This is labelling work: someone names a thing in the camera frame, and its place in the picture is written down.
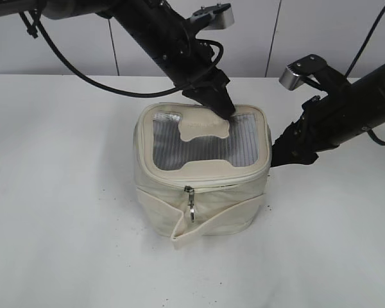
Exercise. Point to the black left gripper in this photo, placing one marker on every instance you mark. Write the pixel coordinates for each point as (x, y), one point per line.
(194, 64)

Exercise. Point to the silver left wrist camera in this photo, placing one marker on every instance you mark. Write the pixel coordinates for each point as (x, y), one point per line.
(217, 17)

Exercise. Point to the cream zippered bag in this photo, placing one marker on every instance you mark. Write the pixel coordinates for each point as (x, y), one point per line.
(227, 162)

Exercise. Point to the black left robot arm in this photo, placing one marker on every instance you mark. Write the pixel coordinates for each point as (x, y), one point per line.
(169, 39)

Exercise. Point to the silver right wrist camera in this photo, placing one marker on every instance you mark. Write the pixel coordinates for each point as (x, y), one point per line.
(303, 71)

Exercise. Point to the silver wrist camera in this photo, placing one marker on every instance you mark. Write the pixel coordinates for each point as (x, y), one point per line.
(303, 71)
(217, 17)

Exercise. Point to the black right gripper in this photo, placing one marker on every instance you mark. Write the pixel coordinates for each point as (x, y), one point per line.
(301, 140)

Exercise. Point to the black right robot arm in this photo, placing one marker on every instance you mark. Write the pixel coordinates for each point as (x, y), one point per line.
(347, 111)

